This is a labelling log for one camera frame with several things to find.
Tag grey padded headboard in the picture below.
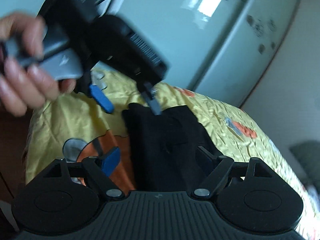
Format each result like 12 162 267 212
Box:
289 140 320 192

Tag white wardrobe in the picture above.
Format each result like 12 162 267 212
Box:
1 0 298 106

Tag black pants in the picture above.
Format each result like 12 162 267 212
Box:
122 103 221 193

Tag yellow floral quilt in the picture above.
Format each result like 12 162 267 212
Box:
24 66 319 239

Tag person's left hand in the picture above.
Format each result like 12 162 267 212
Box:
1 12 76 117

